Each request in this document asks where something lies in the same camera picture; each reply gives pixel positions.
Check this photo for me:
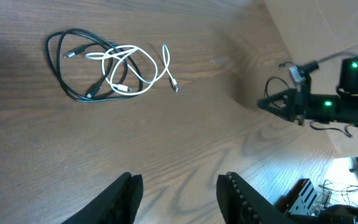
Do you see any white grey box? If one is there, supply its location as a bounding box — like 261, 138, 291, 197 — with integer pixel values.
285, 179, 317, 215

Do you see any white USB cable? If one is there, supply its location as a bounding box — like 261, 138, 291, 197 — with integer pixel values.
85, 44, 179, 96

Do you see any black USB cable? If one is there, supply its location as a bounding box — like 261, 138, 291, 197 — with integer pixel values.
45, 28, 144, 103

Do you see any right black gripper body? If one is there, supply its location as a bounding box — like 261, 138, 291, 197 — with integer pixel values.
293, 76, 311, 124

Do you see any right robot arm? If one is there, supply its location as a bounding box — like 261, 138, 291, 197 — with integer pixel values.
257, 57, 358, 128

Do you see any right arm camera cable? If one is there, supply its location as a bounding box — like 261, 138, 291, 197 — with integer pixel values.
278, 51, 358, 72

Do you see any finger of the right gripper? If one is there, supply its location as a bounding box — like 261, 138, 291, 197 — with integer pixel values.
257, 88, 297, 121

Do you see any thin black cable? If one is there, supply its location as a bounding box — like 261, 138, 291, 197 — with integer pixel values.
264, 76, 291, 100

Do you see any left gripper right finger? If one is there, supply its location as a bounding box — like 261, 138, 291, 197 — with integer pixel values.
216, 172, 294, 224

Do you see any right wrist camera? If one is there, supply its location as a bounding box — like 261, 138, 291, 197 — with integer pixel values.
289, 65, 306, 85

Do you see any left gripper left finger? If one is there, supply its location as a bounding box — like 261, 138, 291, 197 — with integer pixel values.
63, 172, 144, 224

